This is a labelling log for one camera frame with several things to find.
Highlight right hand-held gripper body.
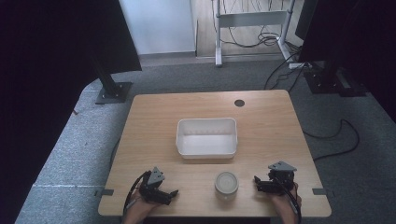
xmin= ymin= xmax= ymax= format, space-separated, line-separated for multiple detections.
xmin=267 ymin=161 xmax=298 ymax=197

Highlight black cable bundle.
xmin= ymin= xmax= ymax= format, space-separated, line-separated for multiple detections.
xmin=219 ymin=0 xmax=303 ymax=50

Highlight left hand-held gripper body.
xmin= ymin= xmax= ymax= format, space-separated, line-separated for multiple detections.
xmin=138 ymin=166 xmax=166 ymax=198

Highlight black power strip cables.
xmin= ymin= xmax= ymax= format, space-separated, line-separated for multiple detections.
xmin=263 ymin=50 xmax=307 ymax=93

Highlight white desk frame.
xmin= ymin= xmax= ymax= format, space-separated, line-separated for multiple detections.
xmin=212 ymin=0 xmax=297 ymax=68

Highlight black monitor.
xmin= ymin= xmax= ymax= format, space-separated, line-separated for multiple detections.
xmin=294 ymin=0 xmax=319 ymax=41

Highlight person's left hand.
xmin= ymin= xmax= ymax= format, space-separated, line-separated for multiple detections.
xmin=124 ymin=189 xmax=163 ymax=222

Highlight white plastic bin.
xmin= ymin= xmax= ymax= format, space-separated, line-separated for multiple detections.
xmin=175 ymin=117 xmax=239 ymax=161

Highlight black curtain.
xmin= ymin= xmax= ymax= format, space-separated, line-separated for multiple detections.
xmin=0 ymin=0 xmax=143 ymax=224
xmin=298 ymin=0 xmax=396 ymax=124

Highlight black floor cable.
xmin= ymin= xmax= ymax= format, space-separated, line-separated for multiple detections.
xmin=303 ymin=119 xmax=361 ymax=162

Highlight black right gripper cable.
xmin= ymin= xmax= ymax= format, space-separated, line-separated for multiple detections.
xmin=275 ymin=176 xmax=303 ymax=224

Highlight white power strip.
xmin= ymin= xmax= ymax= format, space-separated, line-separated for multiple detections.
xmin=288 ymin=62 xmax=313 ymax=70

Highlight white round lidded jar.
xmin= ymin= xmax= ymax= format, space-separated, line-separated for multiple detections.
xmin=214 ymin=171 xmax=240 ymax=201

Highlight black metal stand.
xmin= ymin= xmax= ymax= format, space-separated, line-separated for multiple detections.
xmin=303 ymin=60 xmax=369 ymax=98
xmin=91 ymin=55 xmax=134 ymax=105

